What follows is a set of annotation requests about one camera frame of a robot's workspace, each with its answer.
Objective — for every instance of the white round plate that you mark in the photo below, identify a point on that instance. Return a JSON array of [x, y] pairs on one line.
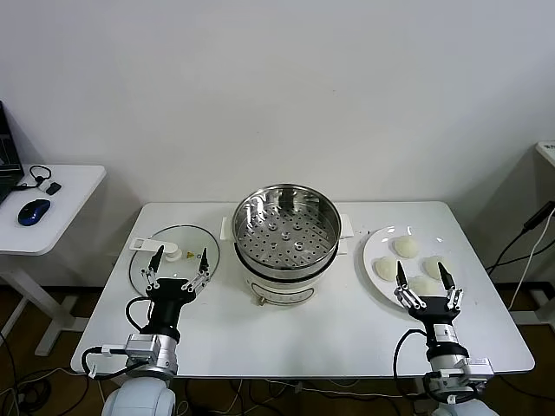
[[451, 247]]

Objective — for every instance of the white steamed baozi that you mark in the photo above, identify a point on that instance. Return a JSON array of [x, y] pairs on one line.
[[431, 266], [383, 268], [422, 286], [407, 248]]

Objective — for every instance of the white side table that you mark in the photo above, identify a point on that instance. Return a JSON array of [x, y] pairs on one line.
[[69, 208]]

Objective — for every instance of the small black device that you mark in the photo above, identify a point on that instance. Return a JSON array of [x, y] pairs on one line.
[[54, 188]]

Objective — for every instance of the blue computer mouse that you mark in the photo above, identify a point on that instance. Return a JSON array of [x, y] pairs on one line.
[[34, 211]]

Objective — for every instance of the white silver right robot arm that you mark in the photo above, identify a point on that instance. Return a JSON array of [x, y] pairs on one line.
[[446, 360]]

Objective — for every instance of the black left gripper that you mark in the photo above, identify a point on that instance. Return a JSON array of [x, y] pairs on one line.
[[167, 292]]

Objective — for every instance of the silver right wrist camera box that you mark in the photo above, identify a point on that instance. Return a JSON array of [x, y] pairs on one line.
[[479, 366]]

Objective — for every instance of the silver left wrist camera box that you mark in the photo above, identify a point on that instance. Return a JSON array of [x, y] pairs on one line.
[[141, 346]]

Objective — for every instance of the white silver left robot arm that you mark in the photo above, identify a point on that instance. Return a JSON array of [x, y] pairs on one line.
[[143, 398]]

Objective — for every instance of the white cabinet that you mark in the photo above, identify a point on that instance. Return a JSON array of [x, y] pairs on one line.
[[535, 182]]

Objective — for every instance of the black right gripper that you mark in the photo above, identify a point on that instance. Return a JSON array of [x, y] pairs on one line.
[[435, 310]]

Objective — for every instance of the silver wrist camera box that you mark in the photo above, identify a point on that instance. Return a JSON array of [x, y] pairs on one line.
[[141, 346], [479, 366]]

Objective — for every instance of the steel steamer pot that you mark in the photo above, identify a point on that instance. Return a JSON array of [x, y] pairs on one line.
[[277, 290]]

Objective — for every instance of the black laptop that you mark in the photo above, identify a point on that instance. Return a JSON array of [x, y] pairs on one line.
[[8, 164]]

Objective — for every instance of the stainless steel steamer basket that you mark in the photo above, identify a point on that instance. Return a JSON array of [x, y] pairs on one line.
[[303, 203]]

